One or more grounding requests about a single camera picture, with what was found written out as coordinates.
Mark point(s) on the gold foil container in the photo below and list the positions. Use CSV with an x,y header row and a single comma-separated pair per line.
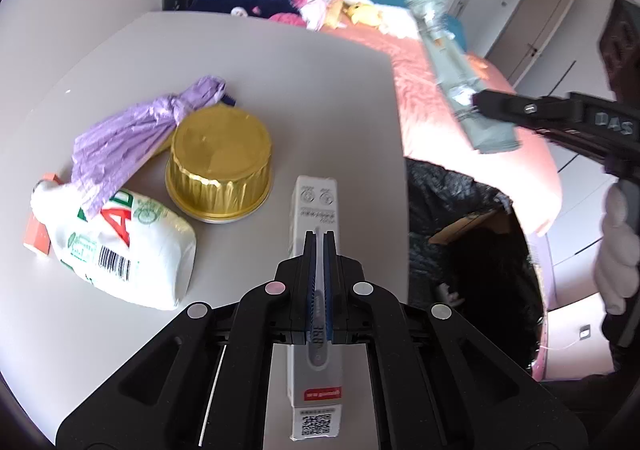
x,y
219,168

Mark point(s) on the purple plastic bag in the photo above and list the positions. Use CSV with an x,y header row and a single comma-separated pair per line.
x,y
111,151

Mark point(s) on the right hand white glove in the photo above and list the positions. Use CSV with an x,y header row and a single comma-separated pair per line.
x,y
616,268

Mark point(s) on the orange red small box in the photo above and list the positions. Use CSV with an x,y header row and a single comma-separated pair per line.
x,y
36,235

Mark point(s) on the black trash bag bin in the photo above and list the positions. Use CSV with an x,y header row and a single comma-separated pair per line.
x,y
487,277

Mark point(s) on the white thermometer box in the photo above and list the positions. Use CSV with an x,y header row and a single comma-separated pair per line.
x,y
315,369

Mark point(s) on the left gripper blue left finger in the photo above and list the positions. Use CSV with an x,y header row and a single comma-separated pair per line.
x,y
310,271

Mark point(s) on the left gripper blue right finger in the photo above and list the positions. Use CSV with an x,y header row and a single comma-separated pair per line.
x,y
328,253

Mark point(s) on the white goose plush toy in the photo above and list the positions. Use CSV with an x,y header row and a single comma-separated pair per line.
x,y
397,21

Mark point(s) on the cardboard piece in bin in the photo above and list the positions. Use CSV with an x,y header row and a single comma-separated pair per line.
x,y
496,221

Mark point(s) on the white milk bottle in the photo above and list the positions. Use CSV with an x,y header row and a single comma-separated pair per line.
x,y
134,249

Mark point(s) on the pink bed sheet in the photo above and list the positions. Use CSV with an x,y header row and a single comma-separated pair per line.
x,y
430,133

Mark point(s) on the yellow duck plush toy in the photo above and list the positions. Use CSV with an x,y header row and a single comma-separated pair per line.
x,y
366,14

